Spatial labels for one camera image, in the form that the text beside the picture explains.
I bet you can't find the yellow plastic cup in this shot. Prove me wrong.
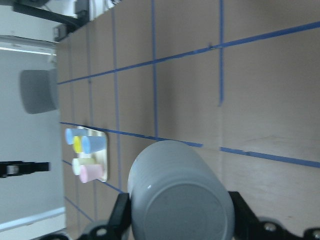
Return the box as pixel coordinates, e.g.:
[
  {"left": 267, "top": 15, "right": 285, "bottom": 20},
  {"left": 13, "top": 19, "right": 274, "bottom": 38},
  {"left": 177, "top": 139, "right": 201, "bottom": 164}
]
[{"left": 72, "top": 136, "right": 83, "bottom": 154}]

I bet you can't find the blue cup near tray corner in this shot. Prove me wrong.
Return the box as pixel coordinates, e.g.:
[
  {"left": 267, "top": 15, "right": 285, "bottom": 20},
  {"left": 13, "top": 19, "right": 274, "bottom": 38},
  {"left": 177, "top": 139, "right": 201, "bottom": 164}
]
[{"left": 81, "top": 136, "right": 106, "bottom": 154}]

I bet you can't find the cream plastic tray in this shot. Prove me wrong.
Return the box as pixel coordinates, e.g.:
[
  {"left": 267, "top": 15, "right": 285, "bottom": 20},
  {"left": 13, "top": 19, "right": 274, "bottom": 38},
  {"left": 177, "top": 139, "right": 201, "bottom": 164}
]
[{"left": 71, "top": 126, "right": 108, "bottom": 182}]

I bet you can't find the pale green plastic cup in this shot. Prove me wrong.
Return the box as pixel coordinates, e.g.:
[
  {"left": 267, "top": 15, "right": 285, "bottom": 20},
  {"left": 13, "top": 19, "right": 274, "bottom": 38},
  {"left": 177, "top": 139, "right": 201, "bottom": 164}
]
[{"left": 71, "top": 157, "right": 96, "bottom": 176}]

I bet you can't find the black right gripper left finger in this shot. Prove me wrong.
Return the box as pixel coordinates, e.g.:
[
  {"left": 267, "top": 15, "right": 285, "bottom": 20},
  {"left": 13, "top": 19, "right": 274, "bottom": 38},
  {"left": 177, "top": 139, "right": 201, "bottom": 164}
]
[{"left": 107, "top": 192, "right": 132, "bottom": 232}]

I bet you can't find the grey plastic cup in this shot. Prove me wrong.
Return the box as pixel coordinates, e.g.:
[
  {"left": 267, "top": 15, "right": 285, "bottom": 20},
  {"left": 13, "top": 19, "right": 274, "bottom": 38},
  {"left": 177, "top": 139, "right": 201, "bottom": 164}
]
[{"left": 127, "top": 140, "right": 235, "bottom": 240}]

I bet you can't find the pink plastic cup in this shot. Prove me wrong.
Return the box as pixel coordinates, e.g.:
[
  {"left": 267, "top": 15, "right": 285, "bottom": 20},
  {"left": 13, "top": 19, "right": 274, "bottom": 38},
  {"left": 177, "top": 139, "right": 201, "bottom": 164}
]
[{"left": 79, "top": 164, "right": 104, "bottom": 183}]

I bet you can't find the blue cup middle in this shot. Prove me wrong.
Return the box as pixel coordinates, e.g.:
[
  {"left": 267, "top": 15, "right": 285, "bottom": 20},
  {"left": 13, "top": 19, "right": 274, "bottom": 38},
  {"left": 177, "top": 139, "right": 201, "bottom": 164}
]
[{"left": 64, "top": 128, "right": 88, "bottom": 145}]

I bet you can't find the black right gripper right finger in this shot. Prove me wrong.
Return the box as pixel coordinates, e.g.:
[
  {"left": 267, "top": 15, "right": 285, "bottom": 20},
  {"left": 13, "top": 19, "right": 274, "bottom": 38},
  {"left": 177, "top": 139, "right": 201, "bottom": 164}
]
[{"left": 228, "top": 191, "right": 260, "bottom": 232}]

